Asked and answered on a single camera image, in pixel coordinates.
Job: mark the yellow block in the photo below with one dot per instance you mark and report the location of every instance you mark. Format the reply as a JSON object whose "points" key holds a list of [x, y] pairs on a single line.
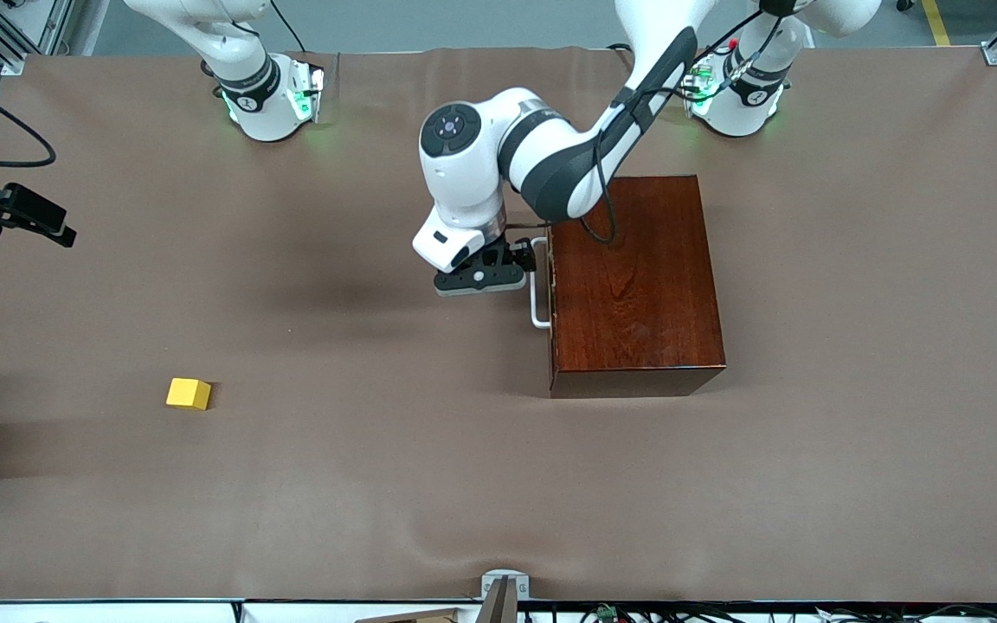
{"points": [[188, 394]]}

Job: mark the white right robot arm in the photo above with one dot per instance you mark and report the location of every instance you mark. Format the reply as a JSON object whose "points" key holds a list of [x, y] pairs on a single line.
{"points": [[260, 104]]}

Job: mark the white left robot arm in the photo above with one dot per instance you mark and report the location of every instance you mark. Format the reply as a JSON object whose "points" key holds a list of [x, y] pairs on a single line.
{"points": [[550, 160]]}

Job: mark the dark wooden drawer cabinet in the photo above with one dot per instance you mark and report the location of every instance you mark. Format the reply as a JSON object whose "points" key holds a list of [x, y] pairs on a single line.
{"points": [[646, 294]]}

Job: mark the brown table mat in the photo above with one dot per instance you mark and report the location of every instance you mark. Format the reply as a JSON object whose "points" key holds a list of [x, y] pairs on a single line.
{"points": [[291, 484]]}

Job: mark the tan wooden board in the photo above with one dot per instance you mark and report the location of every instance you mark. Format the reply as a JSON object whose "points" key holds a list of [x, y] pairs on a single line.
{"points": [[412, 617]]}

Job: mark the grey metal bracket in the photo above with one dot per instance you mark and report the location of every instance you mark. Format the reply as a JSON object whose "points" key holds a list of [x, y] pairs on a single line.
{"points": [[504, 593]]}

